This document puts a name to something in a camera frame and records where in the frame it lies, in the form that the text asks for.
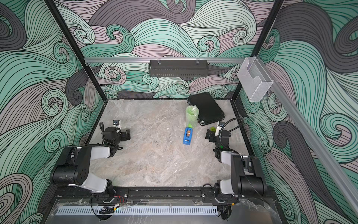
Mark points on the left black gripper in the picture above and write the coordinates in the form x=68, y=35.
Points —
x=123, y=135

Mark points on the aluminium rail back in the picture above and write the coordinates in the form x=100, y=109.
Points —
x=148, y=59

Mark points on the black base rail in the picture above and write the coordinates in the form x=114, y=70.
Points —
x=203, y=193

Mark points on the clear plastic wall bin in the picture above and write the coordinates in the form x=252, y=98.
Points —
x=255, y=79

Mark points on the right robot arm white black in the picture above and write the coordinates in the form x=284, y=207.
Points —
x=246, y=174

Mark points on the aluminium rail right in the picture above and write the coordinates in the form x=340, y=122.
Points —
x=338, y=175

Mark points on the blue tape dispenser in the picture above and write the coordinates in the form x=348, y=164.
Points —
x=188, y=133

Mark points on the black wall tray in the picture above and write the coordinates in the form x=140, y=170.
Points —
x=185, y=69

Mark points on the white slotted cable duct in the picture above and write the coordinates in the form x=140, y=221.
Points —
x=138, y=210

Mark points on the aluminium rail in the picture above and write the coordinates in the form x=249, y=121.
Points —
x=148, y=59
x=338, y=175

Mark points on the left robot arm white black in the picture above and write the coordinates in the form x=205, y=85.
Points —
x=73, y=165

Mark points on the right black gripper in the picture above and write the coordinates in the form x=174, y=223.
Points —
x=212, y=136

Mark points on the black flat case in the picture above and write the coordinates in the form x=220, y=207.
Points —
x=209, y=110

